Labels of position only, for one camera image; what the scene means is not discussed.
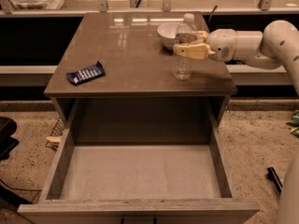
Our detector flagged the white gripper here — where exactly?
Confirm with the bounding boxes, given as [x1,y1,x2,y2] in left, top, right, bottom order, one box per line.
[173,29,237,62]

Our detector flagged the clear plastic water bottle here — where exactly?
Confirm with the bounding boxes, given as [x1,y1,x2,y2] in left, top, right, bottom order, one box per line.
[173,13,197,80]

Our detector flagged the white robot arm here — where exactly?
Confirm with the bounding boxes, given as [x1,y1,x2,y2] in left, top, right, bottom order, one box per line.
[173,21,299,224]

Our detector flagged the open grey top drawer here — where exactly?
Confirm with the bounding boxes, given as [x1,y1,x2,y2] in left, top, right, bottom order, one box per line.
[19,97,259,224]

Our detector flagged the white ceramic bowl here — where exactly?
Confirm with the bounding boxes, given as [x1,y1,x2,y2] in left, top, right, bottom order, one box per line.
[157,22,178,50]

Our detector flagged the blue snack bar wrapper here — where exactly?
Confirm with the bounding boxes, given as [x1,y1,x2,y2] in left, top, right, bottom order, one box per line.
[66,62,106,86]

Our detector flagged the green snack bag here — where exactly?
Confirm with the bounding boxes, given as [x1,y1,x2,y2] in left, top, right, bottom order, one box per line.
[286,109,299,137]

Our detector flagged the black bar on floor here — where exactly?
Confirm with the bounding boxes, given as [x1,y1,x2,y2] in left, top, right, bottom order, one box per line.
[267,167,283,193]

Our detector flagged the black object at left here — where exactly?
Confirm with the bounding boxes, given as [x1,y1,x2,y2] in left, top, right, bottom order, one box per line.
[0,117,19,160]

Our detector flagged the wire basket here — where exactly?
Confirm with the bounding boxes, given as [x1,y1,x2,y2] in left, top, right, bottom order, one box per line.
[46,119,64,151]

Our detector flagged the black floor cable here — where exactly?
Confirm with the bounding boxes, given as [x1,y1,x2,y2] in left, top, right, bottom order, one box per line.
[0,179,43,203]

